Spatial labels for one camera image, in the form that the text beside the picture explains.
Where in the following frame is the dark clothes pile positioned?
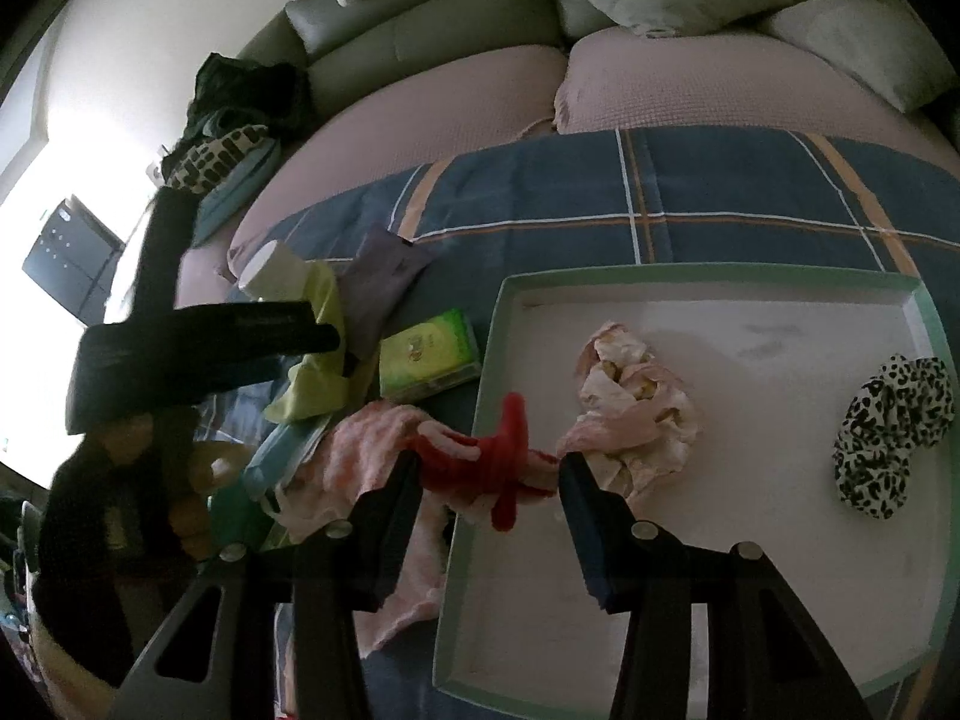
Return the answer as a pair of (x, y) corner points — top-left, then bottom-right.
(184, 52), (316, 151)

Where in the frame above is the red cloth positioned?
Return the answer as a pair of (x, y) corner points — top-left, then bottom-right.
(409, 392), (560, 533)

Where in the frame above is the blue plaid blanket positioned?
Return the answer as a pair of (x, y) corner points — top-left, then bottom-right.
(202, 127), (960, 720)

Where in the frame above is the white plastic bottle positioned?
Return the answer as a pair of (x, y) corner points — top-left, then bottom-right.
(236, 240), (308, 299)

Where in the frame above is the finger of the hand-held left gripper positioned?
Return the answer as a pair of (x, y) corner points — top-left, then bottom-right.
(131, 191), (188, 323)
(180, 302), (340, 395)

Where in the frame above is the black white patterned pillow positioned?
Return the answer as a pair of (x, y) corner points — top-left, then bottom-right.
(165, 124), (271, 192)

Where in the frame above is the dark cabinet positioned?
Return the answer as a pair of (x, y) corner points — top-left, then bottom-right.
(21, 195), (125, 327)

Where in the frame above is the pink white crumpled cloth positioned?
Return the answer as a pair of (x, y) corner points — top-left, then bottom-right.
(559, 321), (700, 503)

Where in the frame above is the person's left hand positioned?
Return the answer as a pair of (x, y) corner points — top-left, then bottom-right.
(176, 441), (254, 563)

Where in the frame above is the yellow-green cloth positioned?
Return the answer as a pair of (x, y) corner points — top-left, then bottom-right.
(264, 261), (350, 425)

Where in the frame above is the pink sofa seat cushion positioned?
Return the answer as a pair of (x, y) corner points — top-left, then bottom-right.
(225, 45), (569, 282)
(553, 26), (960, 158)

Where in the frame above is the purple packet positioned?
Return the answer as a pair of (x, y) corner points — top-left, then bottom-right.
(341, 223), (436, 361)

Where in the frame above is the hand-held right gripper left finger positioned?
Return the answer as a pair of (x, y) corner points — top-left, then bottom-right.
(112, 454), (425, 720)

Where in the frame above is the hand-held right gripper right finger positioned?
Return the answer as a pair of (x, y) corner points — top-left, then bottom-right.
(559, 454), (875, 720)

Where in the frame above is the pink towel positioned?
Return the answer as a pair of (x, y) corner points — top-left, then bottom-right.
(274, 401), (458, 653)

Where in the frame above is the mint green tray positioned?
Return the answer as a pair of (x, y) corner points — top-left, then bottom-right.
(433, 262), (953, 720)

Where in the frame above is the leopard print scrunchie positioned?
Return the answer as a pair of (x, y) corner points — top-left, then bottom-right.
(832, 354), (959, 520)

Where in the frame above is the green tissue packet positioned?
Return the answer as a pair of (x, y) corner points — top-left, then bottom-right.
(379, 309), (482, 402)

